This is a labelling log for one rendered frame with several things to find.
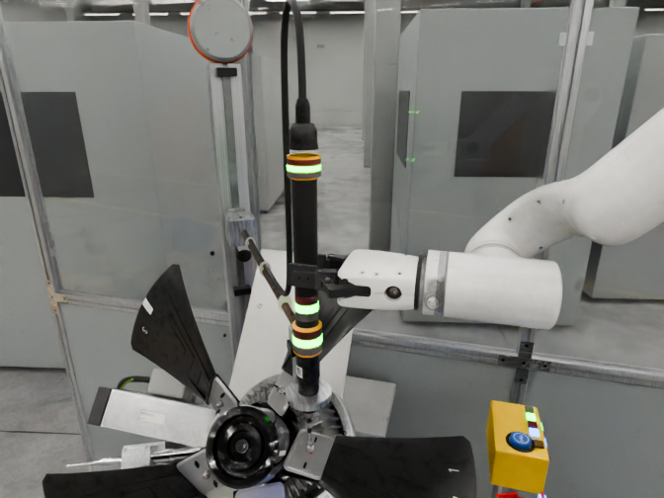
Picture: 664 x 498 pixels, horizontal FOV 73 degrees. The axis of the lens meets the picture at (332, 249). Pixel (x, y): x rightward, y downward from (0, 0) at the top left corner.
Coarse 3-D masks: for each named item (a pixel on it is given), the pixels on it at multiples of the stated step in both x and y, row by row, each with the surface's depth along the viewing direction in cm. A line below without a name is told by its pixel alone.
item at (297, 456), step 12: (300, 432) 77; (312, 432) 77; (300, 444) 74; (324, 444) 75; (288, 456) 71; (300, 456) 72; (312, 456) 72; (324, 456) 72; (288, 468) 69; (300, 468) 70; (312, 468) 70
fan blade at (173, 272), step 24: (168, 288) 84; (144, 312) 88; (168, 312) 83; (192, 312) 80; (144, 336) 89; (168, 336) 84; (192, 336) 80; (168, 360) 86; (192, 360) 80; (192, 384) 83
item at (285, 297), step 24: (288, 0) 54; (288, 24) 58; (288, 96) 62; (288, 120) 63; (288, 144) 64; (288, 192) 67; (288, 216) 68; (288, 240) 69; (264, 264) 92; (288, 264) 71; (288, 288) 73
